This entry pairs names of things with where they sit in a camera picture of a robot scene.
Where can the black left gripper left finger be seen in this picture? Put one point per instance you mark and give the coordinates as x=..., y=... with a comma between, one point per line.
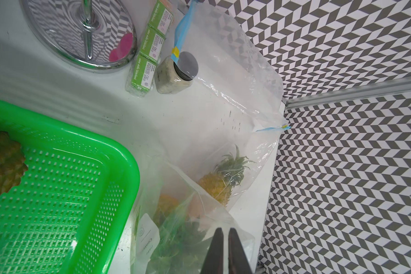
x=213, y=263

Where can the clear zip-top bag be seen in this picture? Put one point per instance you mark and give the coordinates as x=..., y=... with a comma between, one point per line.
x=159, y=177
x=237, y=93

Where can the green plastic basket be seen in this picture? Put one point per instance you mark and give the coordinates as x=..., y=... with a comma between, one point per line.
x=68, y=213

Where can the green juice carton pack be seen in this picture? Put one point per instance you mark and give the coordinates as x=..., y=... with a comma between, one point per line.
x=147, y=59

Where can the clear jar with grey lid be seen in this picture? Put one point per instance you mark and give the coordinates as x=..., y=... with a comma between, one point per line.
x=172, y=78

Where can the aluminium corner post right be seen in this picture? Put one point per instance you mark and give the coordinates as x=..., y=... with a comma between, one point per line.
x=394, y=87

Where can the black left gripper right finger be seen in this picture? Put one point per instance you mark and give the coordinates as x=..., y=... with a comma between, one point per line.
x=237, y=260

